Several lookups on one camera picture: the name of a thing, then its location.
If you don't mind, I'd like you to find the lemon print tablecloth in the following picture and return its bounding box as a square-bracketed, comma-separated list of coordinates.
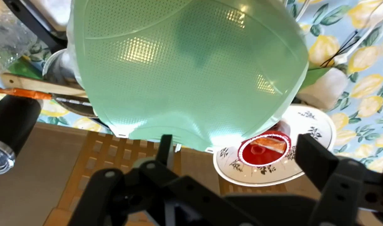
[34, 0, 383, 174]

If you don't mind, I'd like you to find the wooden lattice back chair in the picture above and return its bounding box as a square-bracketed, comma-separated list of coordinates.
[42, 127, 327, 226]

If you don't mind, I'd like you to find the white power cord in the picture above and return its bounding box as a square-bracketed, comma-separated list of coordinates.
[333, 0, 383, 68]

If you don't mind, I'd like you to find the green packet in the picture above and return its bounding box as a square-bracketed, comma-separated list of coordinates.
[7, 56, 48, 82]

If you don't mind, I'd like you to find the shiny metal kettle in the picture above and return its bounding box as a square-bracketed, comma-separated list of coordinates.
[42, 48, 98, 121]

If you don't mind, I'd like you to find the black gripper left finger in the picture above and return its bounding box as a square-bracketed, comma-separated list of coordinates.
[68, 135, 189, 226]

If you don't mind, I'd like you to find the light wooden slat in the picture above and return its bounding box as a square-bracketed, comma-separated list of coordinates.
[0, 73, 90, 100]

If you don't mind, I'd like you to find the orange strip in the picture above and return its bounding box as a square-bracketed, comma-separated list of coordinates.
[0, 87, 56, 102]

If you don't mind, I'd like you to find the clear plastic water bottle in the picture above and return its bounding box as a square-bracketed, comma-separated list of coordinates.
[0, 8, 42, 81]

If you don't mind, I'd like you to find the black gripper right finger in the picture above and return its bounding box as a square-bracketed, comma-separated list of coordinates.
[296, 133, 367, 226]

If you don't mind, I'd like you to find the red bowl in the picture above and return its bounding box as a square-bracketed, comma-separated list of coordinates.
[237, 130, 293, 169]

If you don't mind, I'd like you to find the black cylinder with lens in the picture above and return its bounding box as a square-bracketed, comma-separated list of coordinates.
[0, 95, 44, 177]

